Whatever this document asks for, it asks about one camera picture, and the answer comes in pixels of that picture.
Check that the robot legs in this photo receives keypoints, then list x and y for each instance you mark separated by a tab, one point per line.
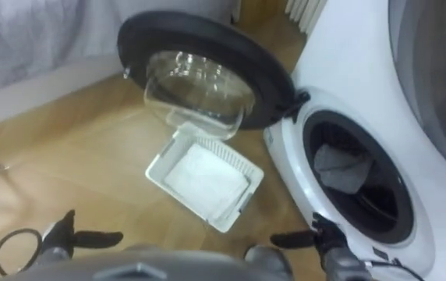
266	255

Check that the white plastic laundry basket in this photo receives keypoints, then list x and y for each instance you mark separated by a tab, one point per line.
156	169

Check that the washing machine glass door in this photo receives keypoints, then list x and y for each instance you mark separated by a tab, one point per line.
207	43

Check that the grey bed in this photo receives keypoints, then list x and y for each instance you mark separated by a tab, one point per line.
28	43

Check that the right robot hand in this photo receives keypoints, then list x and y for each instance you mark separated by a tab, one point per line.
324	236

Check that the white folded cloth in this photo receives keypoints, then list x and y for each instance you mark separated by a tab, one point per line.
203	179

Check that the white washing machine tower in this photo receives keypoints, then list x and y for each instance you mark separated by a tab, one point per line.
347	78

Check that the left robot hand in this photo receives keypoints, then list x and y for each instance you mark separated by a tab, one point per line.
61	234

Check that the white radiator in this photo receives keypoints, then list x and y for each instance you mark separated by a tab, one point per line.
305	13

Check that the grey cloth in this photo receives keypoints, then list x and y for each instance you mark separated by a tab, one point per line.
340	171

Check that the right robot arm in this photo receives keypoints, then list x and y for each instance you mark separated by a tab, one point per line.
344	265

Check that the robot body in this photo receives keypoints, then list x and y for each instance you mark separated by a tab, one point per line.
129	267

